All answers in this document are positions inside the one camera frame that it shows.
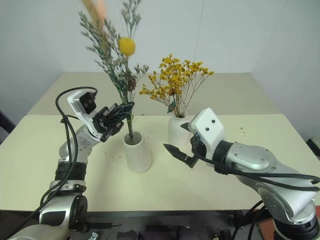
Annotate green bouquet with yellow ball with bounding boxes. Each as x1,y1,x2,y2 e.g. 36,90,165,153
78,0,150,141

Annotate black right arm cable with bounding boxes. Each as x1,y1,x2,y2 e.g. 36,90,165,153
196,152,320,193

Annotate black table front rail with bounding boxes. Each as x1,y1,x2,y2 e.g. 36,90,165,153
0,209,253,240

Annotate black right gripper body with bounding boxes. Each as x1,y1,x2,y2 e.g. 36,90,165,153
189,133,214,163

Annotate black cables under arm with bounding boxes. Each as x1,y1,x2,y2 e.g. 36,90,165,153
231,199,266,240

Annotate dark rounded shape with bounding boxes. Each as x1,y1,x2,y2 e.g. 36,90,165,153
116,230,141,240
177,225,199,240

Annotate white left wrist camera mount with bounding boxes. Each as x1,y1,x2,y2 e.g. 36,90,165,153
66,91,106,143

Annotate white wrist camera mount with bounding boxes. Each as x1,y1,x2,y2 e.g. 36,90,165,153
66,91,106,143
188,107,225,160

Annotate yellow dried flower bouquet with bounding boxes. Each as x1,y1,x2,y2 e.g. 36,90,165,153
139,53,215,118

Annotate red-brown panel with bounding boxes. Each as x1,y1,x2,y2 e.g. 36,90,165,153
257,216,277,240

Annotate tall tapered white vase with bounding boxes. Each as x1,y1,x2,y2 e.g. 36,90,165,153
123,131,153,174

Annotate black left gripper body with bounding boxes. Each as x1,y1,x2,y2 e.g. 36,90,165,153
91,103,125,143

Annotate dark furniture piece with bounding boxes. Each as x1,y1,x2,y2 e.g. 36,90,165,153
0,109,14,145

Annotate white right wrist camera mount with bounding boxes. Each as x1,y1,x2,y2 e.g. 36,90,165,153
188,107,225,160

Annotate round white vase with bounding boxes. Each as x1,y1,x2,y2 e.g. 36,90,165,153
167,111,195,146

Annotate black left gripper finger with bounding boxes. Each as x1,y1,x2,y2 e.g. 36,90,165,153
109,110,130,124
115,102,136,114

